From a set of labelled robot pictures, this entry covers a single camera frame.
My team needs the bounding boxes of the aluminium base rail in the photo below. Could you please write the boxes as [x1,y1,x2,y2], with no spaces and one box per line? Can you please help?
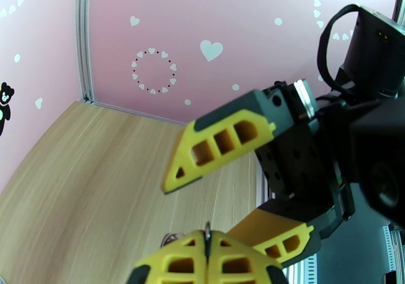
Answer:
[255,161,273,206]

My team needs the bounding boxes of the white slotted cable tray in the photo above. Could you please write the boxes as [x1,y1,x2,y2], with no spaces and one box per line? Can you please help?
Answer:
[289,254,321,284]

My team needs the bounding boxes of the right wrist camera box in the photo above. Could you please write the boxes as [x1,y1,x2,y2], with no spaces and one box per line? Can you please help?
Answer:
[343,5,405,99]

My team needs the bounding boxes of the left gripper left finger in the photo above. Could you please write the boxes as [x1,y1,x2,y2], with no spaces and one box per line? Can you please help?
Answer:
[126,230,210,284]

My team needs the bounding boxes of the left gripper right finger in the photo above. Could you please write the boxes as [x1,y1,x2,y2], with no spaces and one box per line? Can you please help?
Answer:
[208,230,289,284]

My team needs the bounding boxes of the grey metal lower panel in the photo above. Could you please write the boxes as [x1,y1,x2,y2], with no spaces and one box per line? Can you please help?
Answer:
[319,226,390,284]

